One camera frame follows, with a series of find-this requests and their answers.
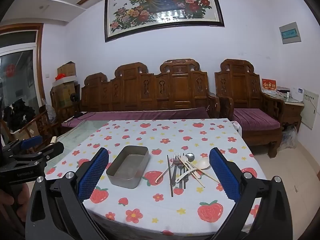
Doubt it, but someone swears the long purple seat cushion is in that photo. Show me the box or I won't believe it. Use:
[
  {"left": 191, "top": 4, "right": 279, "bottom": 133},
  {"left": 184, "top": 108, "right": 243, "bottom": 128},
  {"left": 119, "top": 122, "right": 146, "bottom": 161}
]
[{"left": 61, "top": 107, "right": 210, "bottom": 128}]

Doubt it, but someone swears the large metal spoon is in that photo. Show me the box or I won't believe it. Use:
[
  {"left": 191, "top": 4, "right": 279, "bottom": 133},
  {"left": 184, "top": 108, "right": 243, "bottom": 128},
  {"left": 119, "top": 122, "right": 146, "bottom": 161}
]
[{"left": 184, "top": 152, "right": 195, "bottom": 189}]

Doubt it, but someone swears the strawberry print tablecloth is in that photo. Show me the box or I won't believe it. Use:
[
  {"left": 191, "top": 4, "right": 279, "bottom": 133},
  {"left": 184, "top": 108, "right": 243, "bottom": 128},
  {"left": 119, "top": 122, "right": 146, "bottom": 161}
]
[{"left": 45, "top": 118, "right": 262, "bottom": 240}]

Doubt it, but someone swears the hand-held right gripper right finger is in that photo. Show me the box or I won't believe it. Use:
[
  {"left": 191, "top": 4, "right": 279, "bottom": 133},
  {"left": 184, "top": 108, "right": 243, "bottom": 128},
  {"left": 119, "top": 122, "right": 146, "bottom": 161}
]
[{"left": 209, "top": 147, "right": 293, "bottom": 240}]

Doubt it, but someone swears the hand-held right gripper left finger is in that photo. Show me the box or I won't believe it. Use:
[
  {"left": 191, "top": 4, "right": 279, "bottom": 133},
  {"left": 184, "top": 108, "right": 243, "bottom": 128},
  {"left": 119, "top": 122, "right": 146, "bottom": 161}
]
[{"left": 25, "top": 147, "right": 110, "bottom": 240}]

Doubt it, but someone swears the red gift box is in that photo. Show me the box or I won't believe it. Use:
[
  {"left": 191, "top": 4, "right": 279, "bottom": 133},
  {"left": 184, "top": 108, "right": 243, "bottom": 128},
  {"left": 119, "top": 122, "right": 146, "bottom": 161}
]
[{"left": 261, "top": 78, "right": 277, "bottom": 93}]

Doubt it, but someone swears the carved wooden sofa bench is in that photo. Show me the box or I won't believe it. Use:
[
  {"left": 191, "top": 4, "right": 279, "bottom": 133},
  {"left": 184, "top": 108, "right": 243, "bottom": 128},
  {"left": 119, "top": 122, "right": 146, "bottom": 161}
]
[{"left": 50, "top": 59, "right": 220, "bottom": 130}]

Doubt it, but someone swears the red window decoration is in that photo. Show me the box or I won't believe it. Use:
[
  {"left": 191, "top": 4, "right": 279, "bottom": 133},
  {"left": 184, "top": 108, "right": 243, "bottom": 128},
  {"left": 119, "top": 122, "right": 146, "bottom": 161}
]
[{"left": 5, "top": 64, "right": 16, "bottom": 78}]

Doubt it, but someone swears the square purple seat cushion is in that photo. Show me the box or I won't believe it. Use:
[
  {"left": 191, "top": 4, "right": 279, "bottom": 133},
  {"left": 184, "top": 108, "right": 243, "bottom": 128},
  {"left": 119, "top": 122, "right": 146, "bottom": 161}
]
[{"left": 233, "top": 108, "right": 281, "bottom": 132}]

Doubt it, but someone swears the dark chopstick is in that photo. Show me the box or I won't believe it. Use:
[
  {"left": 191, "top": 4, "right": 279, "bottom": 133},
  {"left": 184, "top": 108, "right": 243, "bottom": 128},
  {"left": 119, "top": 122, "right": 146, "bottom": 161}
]
[{"left": 167, "top": 155, "right": 174, "bottom": 197}]

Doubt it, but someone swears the person's left hand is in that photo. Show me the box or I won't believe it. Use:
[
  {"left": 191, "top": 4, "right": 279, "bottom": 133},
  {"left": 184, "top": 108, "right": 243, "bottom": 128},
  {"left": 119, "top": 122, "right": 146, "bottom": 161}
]
[{"left": 0, "top": 189, "right": 15, "bottom": 217}]

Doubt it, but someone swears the wooden side table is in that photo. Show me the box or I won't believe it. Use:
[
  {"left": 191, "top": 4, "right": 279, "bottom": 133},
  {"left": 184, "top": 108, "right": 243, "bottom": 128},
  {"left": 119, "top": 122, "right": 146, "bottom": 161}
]
[{"left": 262, "top": 92, "right": 305, "bottom": 133}]

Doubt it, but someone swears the wooden side chair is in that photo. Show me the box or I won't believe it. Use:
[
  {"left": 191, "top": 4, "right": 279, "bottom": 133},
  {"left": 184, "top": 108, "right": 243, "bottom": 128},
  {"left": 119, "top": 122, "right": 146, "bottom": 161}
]
[{"left": 25, "top": 105, "right": 63, "bottom": 153}]

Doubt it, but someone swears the wooden door frame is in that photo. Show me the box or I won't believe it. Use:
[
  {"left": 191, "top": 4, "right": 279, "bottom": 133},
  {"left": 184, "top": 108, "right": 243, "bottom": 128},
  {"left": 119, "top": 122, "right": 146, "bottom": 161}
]
[{"left": 0, "top": 23, "right": 47, "bottom": 135}]

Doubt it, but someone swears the pile of black clothes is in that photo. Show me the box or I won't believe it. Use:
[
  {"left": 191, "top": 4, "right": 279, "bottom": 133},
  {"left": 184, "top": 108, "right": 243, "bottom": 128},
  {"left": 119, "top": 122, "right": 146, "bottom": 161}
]
[{"left": 2, "top": 99, "right": 35, "bottom": 133}]

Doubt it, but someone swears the small grey wall panel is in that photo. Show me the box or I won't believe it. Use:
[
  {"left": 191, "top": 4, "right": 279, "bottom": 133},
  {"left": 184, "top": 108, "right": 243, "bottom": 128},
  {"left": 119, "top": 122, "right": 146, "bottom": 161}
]
[{"left": 279, "top": 22, "right": 302, "bottom": 45}]

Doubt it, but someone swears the rectangular metal tray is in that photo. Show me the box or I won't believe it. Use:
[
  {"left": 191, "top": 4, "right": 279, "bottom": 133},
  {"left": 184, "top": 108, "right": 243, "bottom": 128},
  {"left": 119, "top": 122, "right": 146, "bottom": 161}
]
[{"left": 106, "top": 145, "right": 150, "bottom": 189}]

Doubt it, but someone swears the beige plastic spoon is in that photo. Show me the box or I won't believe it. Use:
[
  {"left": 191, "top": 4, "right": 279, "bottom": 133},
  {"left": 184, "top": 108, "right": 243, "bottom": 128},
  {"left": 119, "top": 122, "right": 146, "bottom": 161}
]
[{"left": 155, "top": 155, "right": 188, "bottom": 184}]

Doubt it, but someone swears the clear plastic bag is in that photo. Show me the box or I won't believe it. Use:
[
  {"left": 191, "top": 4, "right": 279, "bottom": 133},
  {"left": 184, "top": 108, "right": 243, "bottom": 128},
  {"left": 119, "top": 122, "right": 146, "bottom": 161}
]
[{"left": 280, "top": 126, "right": 298, "bottom": 150}]

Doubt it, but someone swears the framed peacock flower painting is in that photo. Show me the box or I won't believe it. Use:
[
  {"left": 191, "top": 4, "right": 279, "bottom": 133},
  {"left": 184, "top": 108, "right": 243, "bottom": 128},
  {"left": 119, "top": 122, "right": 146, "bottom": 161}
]
[{"left": 104, "top": 0, "right": 225, "bottom": 43}]

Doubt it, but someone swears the large brown cardboard box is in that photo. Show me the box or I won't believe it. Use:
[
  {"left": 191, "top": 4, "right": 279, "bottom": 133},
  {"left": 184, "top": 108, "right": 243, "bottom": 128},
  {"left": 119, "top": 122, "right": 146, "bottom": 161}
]
[{"left": 51, "top": 81, "right": 80, "bottom": 110}]

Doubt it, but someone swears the power strip with cable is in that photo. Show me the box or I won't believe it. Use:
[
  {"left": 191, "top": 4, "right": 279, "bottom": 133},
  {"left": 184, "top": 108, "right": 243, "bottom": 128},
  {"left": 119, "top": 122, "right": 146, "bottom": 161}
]
[{"left": 64, "top": 111, "right": 88, "bottom": 123}]

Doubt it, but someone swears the metal fork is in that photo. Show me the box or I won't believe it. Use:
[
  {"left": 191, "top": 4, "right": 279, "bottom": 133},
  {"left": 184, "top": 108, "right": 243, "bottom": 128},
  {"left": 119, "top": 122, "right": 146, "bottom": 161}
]
[{"left": 173, "top": 152, "right": 184, "bottom": 189}]

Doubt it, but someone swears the large white wall cabinet cover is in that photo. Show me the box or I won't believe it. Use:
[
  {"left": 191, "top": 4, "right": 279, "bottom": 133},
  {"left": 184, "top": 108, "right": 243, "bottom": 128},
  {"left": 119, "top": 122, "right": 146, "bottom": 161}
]
[{"left": 300, "top": 89, "right": 319, "bottom": 130}]

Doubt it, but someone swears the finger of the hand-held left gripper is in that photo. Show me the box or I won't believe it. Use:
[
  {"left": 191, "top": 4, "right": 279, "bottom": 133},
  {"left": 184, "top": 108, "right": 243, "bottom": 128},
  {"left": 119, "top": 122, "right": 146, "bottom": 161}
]
[
  {"left": 4, "top": 135, "right": 44, "bottom": 159},
  {"left": 37, "top": 137, "right": 65, "bottom": 162}
]

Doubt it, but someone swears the carved wooden armchair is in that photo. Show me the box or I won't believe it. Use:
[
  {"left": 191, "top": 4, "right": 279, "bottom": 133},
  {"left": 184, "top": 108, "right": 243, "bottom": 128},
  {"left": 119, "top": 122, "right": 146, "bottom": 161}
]
[{"left": 214, "top": 59, "right": 287, "bottom": 158}]

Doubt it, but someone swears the light wooden chopstick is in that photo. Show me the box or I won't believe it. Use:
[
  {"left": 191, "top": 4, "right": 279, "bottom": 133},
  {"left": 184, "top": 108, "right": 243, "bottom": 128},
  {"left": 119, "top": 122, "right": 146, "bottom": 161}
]
[
  {"left": 179, "top": 156, "right": 205, "bottom": 188},
  {"left": 187, "top": 161, "right": 221, "bottom": 183}
]

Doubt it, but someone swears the white plastic spoon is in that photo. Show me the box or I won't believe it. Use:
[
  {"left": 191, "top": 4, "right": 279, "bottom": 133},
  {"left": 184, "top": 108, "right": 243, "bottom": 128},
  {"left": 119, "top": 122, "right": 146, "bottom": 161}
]
[{"left": 175, "top": 157, "right": 211, "bottom": 183}]

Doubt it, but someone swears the small brown cardboard box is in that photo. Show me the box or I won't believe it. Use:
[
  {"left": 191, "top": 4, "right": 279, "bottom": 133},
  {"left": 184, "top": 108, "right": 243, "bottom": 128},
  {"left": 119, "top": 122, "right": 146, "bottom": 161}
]
[{"left": 57, "top": 61, "right": 77, "bottom": 78}]

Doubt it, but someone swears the white desktop device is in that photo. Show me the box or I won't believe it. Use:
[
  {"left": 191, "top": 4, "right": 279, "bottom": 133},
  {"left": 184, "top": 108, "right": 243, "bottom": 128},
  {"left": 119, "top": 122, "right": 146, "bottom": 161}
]
[{"left": 291, "top": 87, "right": 304, "bottom": 102}]

